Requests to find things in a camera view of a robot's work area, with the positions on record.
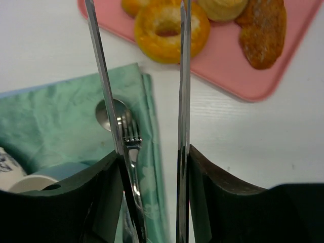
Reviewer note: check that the blue floral plate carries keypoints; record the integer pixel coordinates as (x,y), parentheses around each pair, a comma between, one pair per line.
(10,168)

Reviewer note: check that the orange flat pastry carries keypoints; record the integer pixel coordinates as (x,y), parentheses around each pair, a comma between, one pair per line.
(263,32)

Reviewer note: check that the round yellow bun middle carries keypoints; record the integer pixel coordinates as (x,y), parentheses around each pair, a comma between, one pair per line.
(222,10)

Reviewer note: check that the yellow ring donut bread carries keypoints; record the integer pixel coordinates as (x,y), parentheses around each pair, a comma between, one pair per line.
(157,31)

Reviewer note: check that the green cloth mat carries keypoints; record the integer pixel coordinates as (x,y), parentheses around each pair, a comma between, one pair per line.
(56,124)

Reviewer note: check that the metal fork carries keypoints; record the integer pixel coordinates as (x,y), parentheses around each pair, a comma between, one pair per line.
(131,134)

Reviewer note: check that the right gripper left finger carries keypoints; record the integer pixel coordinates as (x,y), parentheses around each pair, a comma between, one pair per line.
(120,148)

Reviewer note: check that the light blue mug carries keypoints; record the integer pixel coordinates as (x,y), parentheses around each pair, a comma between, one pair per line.
(46,177)

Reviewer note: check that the pink tray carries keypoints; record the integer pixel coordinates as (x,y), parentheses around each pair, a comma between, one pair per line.
(222,61)

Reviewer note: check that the striped yellow bread roll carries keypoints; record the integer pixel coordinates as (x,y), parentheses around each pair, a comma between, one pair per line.
(132,7)

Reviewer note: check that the metal spoon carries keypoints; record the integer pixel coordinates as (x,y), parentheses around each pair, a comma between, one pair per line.
(103,116)

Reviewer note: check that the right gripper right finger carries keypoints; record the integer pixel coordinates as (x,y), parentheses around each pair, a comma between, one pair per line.
(182,217)

